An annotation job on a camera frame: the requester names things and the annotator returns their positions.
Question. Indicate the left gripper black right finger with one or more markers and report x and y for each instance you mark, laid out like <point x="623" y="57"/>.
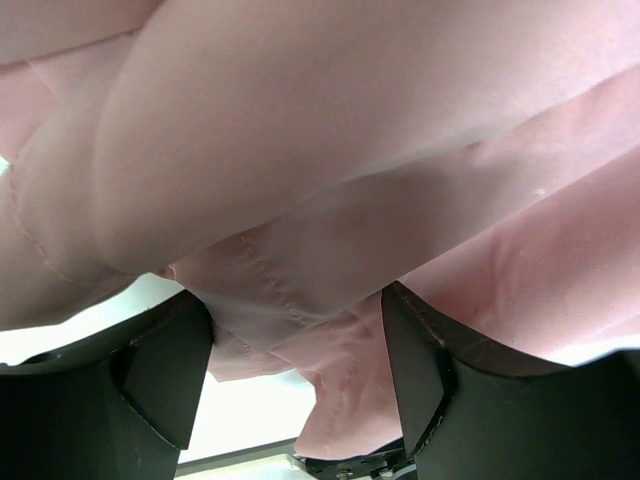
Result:
<point x="473" y="408"/>

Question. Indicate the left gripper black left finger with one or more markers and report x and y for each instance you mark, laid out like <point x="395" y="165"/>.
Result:
<point x="119" y="404"/>

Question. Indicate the pink trousers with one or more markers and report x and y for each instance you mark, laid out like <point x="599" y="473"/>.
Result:
<point x="286" y="160"/>

